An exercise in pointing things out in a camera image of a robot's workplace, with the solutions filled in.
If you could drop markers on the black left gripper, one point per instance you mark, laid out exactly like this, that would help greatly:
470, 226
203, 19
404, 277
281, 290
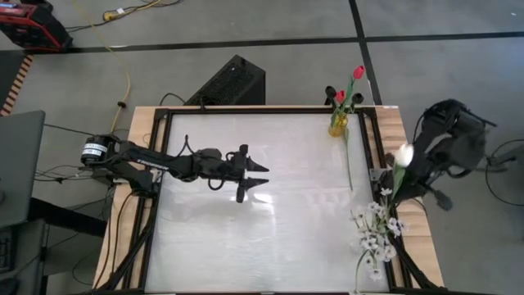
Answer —
221, 168

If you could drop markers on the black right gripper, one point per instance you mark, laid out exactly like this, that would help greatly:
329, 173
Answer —
427, 172

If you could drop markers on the white blossom spray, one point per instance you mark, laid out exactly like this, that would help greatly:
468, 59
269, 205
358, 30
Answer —
395, 225
370, 243

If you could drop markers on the yellow glass vase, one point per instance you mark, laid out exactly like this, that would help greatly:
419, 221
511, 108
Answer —
337, 128

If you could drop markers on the black artificial tulip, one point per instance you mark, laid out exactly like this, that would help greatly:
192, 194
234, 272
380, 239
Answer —
357, 98
331, 91

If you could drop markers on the red artificial tulip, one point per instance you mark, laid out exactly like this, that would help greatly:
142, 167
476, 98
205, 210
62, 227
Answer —
359, 72
340, 96

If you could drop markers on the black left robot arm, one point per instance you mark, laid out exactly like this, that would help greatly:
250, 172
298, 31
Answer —
143, 157

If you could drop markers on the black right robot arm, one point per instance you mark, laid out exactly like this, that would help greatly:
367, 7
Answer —
458, 131

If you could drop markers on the black perforated computer case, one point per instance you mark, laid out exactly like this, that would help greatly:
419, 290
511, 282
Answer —
229, 84

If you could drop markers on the grey desk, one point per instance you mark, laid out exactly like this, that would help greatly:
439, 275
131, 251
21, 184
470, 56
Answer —
20, 164

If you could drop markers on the red black equipment case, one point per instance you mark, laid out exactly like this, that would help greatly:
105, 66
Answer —
32, 26

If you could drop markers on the black table frame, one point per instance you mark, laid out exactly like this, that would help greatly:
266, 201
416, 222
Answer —
266, 110

